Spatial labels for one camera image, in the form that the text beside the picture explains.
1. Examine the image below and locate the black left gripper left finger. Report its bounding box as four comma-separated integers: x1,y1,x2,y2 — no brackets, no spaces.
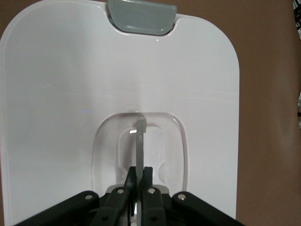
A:
90,166,138,226

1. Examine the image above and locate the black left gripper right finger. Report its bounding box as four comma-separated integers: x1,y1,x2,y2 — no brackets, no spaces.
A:
140,166,168,226

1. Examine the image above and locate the white box lid with handle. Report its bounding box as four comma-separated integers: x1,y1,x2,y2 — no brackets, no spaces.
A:
0,0,242,226

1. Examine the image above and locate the grey lid latch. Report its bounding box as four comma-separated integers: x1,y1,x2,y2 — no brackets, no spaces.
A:
107,0,177,36

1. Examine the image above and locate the brown table cover mat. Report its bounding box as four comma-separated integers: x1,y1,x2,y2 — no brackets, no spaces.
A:
0,0,301,226

